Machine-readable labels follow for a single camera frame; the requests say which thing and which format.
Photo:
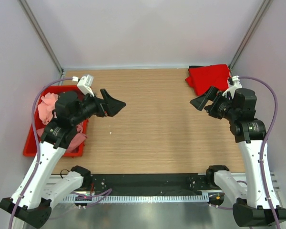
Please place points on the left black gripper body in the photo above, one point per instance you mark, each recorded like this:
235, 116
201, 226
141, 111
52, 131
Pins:
91, 107

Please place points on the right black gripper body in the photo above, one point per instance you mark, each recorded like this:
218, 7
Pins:
221, 107

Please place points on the red t shirt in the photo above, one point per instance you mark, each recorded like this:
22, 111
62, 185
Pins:
201, 79

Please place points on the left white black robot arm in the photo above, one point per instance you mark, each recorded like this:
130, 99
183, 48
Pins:
32, 202

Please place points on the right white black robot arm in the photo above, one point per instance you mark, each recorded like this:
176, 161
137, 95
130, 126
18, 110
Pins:
255, 205

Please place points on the dark maroon t shirt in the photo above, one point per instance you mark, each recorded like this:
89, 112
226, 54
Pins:
79, 96

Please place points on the dusty pink t shirt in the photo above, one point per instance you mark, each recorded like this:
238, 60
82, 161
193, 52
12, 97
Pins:
78, 139

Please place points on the folded black t shirt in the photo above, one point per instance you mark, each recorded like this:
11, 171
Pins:
194, 66

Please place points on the light pink t shirt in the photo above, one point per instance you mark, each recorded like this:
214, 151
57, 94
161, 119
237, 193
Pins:
46, 107

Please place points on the red plastic bin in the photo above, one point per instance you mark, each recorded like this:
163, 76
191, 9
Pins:
30, 148

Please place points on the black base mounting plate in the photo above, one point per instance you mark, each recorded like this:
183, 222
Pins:
149, 184

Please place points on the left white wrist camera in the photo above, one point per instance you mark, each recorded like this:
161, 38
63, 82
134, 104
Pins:
84, 84

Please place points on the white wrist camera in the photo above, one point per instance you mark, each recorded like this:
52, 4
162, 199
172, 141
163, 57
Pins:
84, 84
233, 84

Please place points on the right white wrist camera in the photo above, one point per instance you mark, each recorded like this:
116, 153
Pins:
233, 84

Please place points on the white slotted cable duct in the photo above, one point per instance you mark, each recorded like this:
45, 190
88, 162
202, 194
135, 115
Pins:
72, 198

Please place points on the left aluminium frame post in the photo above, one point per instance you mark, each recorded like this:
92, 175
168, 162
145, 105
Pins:
37, 28

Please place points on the aluminium frame post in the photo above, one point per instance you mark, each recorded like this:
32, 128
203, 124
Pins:
37, 28
263, 8

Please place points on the right aluminium frame post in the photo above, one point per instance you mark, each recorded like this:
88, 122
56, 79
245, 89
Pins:
263, 8

